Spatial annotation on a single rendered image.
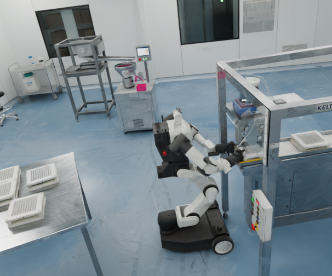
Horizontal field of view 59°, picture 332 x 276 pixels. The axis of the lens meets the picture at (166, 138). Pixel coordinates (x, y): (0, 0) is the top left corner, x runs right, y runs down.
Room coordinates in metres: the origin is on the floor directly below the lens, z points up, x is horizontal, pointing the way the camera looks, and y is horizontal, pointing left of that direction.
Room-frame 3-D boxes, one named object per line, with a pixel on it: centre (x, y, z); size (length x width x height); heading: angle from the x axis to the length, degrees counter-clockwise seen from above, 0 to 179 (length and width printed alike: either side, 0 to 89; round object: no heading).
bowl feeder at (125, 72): (4.86, 0.44, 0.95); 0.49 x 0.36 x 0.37; 82
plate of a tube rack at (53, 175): (2.19, 1.13, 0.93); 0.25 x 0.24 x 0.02; 20
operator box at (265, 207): (1.29, -0.51, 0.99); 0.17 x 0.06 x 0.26; 3
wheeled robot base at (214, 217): (2.13, -0.13, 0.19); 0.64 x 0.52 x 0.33; 92
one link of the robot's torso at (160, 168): (2.12, -0.02, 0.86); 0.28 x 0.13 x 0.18; 92
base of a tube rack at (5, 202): (2.00, 1.41, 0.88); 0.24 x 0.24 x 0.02; 17
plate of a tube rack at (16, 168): (2.23, 1.48, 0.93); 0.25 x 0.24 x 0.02; 17
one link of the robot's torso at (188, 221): (2.13, -0.10, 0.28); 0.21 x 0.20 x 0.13; 92
